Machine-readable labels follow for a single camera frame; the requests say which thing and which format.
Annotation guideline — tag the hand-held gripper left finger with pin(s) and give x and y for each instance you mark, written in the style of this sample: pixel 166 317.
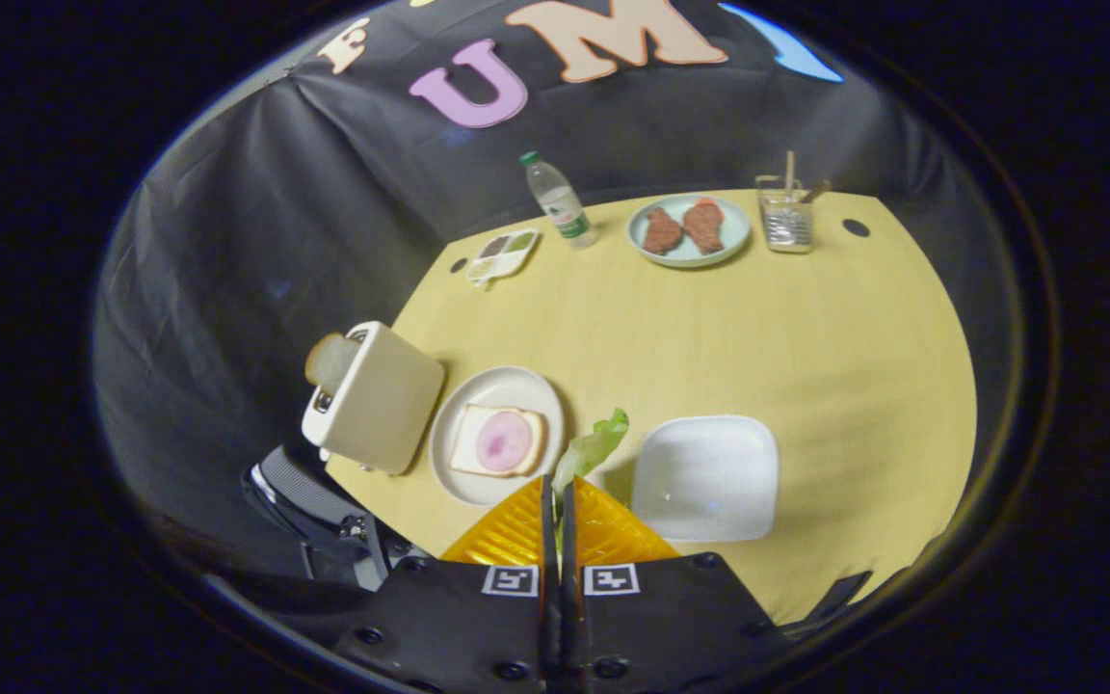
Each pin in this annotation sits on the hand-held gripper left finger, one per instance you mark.
pixel 459 627

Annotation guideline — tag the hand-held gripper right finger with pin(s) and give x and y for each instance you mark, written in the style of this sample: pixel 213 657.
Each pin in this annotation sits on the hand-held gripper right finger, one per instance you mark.
pixel 661 627

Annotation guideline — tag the green lettuce leaf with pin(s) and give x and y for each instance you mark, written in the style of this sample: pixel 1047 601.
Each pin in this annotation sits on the green lettuce leaf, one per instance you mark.
pixel 594 448

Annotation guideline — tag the plain bread slice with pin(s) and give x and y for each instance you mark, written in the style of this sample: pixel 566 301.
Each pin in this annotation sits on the plain bread slice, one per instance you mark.
pixel 329 361

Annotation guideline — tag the white square plate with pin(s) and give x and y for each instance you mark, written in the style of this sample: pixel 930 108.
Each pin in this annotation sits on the white square plate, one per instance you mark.
pixel 709 477

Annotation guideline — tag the bread slice with ham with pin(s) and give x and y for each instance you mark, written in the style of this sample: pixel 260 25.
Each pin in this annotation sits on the bread slice with ham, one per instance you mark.
pixel 463 448

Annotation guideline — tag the pink ham slice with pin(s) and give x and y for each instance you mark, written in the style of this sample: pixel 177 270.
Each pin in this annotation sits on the pink ham slice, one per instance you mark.
pixel 504 441

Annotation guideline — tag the black office chair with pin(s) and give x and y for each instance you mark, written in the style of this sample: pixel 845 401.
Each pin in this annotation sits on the black office chair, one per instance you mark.
pixel 309 492

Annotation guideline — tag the white toaster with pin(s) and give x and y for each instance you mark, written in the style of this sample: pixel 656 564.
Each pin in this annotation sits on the white toaster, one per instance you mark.
pixel 382 405

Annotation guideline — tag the round beige plate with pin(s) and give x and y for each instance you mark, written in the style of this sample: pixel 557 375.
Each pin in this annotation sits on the round beige plate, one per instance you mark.
pixel 497 386

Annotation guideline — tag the white divided snack tray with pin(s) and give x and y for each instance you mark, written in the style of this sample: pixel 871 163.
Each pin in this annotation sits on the white divided snack tray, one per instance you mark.
pixel 507 255

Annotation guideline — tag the brown meat piece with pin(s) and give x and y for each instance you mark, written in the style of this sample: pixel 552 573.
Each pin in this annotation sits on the brown meat piece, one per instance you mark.
pixel 661 231

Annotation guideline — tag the reddish meat piece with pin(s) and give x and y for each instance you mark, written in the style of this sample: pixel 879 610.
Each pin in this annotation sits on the reddish meat piece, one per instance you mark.
pixel 704 226

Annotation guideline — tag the light blue round plate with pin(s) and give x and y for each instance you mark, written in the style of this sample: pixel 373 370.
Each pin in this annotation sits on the light blue round plate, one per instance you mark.
pixel 733 226

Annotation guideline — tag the clear glass cup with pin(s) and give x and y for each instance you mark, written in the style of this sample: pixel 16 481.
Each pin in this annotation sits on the clear glass cup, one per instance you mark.
pixel 786 226

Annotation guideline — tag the clear plastic water bottle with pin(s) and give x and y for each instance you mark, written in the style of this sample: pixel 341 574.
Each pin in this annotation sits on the clear plastic water bottle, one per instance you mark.
pixel 563 202

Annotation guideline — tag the wooden stick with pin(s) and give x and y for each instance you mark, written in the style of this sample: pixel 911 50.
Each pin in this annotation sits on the wooden stick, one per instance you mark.
pixel 790 172

